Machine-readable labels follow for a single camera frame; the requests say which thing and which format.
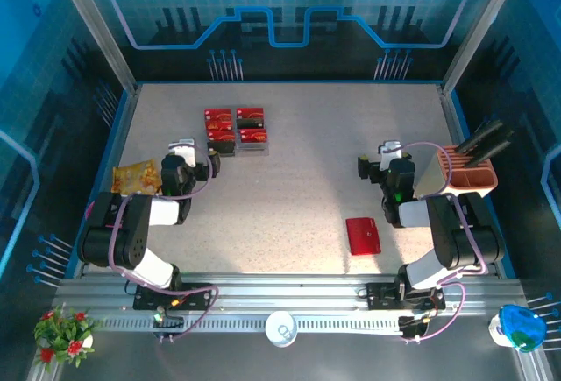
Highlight white terracotta knife block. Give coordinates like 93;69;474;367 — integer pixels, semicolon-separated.
414;143;500;201

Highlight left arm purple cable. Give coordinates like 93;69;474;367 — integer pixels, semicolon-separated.
107;140;220;342

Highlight black cable connector bracket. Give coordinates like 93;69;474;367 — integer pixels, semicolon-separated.
151;308;186;343
397;310;435;343

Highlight aluminium frame post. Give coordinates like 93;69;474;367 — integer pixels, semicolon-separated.
439;0;526;96
47;0;142;95

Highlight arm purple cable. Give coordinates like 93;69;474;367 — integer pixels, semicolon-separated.
107;140;220;342
396;140;488;343

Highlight red card holder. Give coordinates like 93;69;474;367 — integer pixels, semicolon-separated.
345;216;382;258

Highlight artificial plant red flowers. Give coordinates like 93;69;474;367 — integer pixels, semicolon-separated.
33;305;103;374

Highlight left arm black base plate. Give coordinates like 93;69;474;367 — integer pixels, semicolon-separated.
132;282;215;312

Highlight black knife handle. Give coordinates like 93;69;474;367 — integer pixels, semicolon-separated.
463;128;515;168
455;118;505;155

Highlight slotted grey cable tray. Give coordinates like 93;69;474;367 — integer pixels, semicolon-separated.
94;315;407;335

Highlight aluminium mounting rail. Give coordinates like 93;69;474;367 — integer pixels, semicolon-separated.
52;272;527;317

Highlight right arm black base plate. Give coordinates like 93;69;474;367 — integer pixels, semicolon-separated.
365;282;447;312

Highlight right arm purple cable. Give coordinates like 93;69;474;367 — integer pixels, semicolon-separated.
396;140;488;343

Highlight yellow snack bag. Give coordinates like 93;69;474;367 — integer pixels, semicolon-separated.
111;158;163;196

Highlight white round cup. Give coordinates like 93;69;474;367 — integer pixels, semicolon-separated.
265;310;301;349

